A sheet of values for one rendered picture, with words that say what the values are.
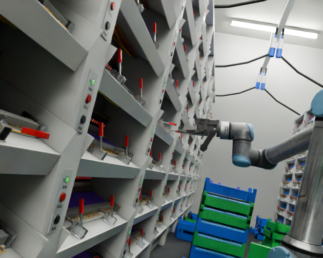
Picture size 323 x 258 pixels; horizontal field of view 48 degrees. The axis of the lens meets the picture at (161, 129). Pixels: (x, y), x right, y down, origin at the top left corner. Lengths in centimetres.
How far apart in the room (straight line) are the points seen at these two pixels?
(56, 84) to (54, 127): 8
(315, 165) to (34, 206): 98
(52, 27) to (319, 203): 107
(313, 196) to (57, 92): 97
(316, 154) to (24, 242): 101
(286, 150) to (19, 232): 129
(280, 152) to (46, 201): 127
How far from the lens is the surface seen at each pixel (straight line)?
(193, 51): 215
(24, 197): 71
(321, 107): 139
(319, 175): 137
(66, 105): 69
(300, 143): 167
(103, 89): 84
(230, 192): 220
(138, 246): 188
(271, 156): 180
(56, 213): 72
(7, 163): 56
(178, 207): 344
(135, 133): 136
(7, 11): 51
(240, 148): 178
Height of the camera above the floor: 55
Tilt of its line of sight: 6 degrees up
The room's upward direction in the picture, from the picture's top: 13 degrees clockwise
